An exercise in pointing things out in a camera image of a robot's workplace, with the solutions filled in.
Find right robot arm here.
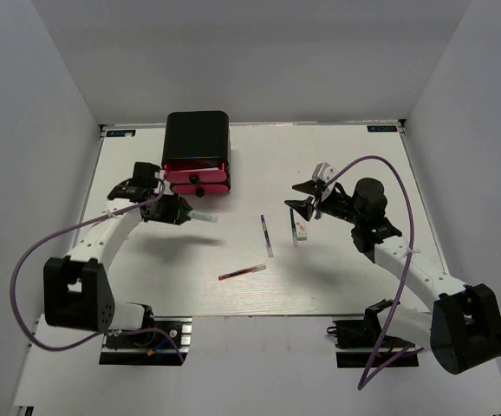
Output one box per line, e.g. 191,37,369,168
286,178,501,374

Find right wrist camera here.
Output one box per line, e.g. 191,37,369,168
312,162,336,184

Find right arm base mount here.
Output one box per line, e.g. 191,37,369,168
327,302,420,369

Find pink top drawer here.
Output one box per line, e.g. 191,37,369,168
163,159,228,185

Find white staples box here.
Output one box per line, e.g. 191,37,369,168
295,220,308,241

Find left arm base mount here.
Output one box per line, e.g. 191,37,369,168
99,317,192,367

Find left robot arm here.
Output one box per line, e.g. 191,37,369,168
43,162,192,346

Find red pen refill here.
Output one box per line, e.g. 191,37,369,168
218,263,267,281

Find green highlighter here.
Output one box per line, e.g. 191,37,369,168
187,211,218,224

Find green pen refill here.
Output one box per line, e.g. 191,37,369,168
290,208,298,247

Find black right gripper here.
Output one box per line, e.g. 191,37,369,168
285,179,365,226

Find purple pen refill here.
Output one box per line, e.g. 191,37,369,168
260,214,274,258

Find black drawer cabinet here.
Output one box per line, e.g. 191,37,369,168
161,110,231,189

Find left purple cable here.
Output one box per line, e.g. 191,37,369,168
10,181,186,365

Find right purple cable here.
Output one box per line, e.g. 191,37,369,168
319,155,425,390

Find pink drawer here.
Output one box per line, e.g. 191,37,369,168
163,159,228,185
170,183,230,198

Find purple cable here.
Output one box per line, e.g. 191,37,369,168
319,155,425,390
10,181,186,365

